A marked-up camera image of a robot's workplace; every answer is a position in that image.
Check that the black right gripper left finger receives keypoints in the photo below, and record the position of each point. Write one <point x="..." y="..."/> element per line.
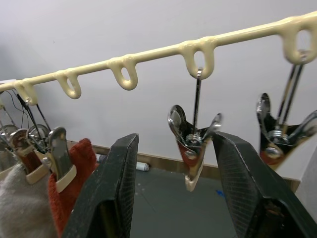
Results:
<point x="109" y="188"/>

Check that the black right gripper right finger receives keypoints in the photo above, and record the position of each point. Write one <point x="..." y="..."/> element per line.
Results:
<point x="247" y="188"/>

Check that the chrome clip with jaws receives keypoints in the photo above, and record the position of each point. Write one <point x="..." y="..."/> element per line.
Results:
<point x="190" y="146"/>

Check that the chrome clip holding red sock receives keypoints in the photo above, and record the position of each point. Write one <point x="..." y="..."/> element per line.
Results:
<point x="58" y="151"/>

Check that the chrome clip holding beige sock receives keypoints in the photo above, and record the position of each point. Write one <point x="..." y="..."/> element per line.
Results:
<point x="23" y="146"/>

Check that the cream clip hanger bar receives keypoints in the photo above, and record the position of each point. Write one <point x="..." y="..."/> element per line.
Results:
<point x="158" y="52"/>

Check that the white cylinder on floor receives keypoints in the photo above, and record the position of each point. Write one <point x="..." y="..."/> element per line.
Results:
<point x="142" y="166"/>

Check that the red knitted sock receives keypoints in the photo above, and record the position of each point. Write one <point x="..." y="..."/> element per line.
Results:
<point x="71" y="171"/>

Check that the beige sock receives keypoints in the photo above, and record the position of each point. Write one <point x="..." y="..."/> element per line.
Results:
<point x="22" y="205"/>

